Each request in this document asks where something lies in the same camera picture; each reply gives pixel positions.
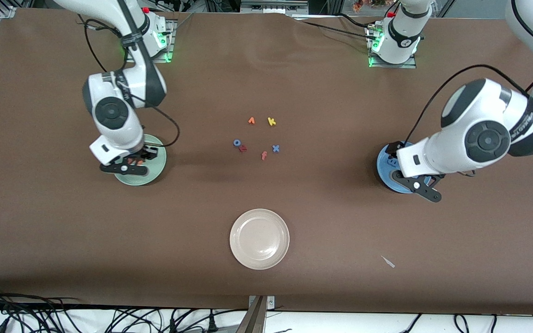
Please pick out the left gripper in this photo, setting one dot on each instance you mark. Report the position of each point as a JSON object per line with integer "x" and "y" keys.
{"x": 392, "y": 150}

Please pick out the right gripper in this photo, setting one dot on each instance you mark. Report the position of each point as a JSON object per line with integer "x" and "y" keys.
{"x": 146, "y": 152}

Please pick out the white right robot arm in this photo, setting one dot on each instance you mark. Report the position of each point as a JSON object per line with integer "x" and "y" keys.
{"x": 130, "y": 129}

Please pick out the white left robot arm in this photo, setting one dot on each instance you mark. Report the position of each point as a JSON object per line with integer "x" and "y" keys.
{"x": 456, "y": 148}

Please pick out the light green plate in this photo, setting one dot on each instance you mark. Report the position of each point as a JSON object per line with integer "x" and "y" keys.
{"x": 153, "y": 173}

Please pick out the blue plate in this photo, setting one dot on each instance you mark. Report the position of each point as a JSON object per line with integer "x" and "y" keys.
{"x": 384, "y": 175}

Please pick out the brown paper table cover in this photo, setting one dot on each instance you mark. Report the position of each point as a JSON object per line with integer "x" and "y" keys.
{"x": 109, "y": 231}

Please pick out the small grey paper scrap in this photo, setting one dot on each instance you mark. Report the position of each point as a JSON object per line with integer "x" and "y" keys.
{"x": 389, "y": 262}

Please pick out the yellow letter k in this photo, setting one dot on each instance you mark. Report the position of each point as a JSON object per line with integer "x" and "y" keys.
{"x": 271, "y": 121}

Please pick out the beige plate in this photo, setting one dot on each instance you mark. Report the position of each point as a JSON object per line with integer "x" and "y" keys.
{"x": 259, "y": 239}

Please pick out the orange flowers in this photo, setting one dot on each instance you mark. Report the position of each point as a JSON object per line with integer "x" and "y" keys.
{"x": 358, "y": 5}

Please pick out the grey aluminium profile beam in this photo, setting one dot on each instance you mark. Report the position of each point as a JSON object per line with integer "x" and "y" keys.
{"x": 253, "y": 321}

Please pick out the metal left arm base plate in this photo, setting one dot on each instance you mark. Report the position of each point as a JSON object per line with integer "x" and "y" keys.
{"x": 393, "y": 66}

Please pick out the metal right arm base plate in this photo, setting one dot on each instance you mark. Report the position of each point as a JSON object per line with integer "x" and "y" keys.
{"x": 167, "y": 51}

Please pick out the silver equipment frame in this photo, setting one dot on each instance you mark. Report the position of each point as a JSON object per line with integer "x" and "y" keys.
{"x": 273, "y": 7}

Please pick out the silver metal bracket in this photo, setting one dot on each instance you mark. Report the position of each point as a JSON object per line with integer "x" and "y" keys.
{"x": 270, "y": 303}

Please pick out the aluminium table edge rail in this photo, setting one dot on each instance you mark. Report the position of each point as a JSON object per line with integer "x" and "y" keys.
{"x": 7, "y": 11}

